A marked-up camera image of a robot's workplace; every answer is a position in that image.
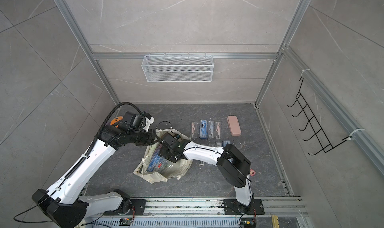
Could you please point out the clear case pink compass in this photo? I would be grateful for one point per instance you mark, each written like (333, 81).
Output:
(194, 130)

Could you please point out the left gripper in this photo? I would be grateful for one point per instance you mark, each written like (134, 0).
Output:
(152, 133)

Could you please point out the floral canvas tote bag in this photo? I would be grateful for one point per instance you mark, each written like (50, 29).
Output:
(175, 171)

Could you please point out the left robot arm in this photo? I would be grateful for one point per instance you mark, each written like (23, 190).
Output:
(62, 202)

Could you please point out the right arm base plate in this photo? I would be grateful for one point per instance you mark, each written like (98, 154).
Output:
(233, 207)

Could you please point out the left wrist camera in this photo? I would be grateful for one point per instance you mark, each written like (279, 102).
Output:
(135, 122)

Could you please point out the white wire mesh basket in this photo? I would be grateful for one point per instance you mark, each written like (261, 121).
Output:
(178, 68)

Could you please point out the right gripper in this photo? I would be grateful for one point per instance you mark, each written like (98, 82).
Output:
(164, 152)

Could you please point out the pink monkey plush toy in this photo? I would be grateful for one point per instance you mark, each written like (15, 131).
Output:
(252, 172)

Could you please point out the black wire hook rack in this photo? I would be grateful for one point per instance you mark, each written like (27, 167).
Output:
(313, 123)

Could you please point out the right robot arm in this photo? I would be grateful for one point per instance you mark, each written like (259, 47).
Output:
(232, 164)

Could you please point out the orange shark plush toy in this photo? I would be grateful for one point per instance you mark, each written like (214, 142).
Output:
(116, 120)

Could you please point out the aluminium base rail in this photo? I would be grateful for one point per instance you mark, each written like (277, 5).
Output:
(211, 207)

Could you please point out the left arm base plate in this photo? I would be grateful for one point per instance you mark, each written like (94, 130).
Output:
(128, 208)

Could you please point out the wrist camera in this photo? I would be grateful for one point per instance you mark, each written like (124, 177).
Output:
(135, 122)
(169, 140)

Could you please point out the blue box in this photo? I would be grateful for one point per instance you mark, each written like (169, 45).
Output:
(226, 142)

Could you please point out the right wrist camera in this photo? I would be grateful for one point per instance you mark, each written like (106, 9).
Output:
(169, 140)

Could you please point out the cases inside bag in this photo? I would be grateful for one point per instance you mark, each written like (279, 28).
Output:
(158, 163)

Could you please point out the pink glasses case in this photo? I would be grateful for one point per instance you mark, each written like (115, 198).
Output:
(234, 126)

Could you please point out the small clear plastic box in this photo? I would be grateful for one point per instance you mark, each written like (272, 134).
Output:
(218, 130)

